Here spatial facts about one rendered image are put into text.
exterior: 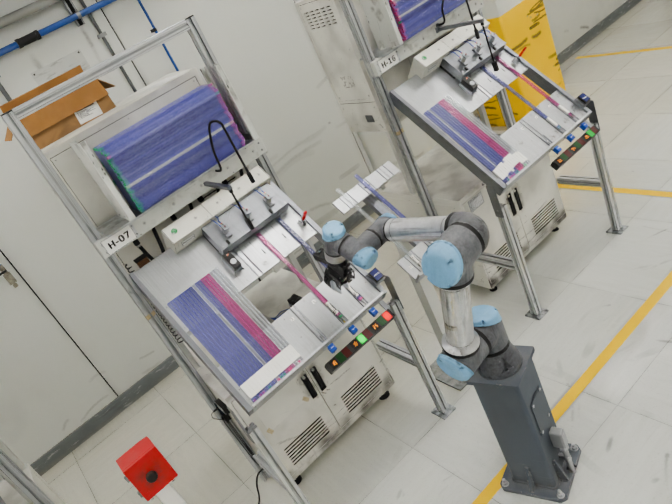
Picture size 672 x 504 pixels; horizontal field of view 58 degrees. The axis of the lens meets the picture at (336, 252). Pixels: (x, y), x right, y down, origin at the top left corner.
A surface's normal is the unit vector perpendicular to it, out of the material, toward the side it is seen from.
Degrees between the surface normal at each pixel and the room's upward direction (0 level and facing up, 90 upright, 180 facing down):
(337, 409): 90
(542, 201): 90
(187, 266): 43
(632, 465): 0
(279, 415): 90
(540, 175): 90
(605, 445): 0
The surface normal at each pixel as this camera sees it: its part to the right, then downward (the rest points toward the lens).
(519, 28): 0.56, 0.16
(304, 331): 0.08, -0.48
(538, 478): -0.48, 0.60
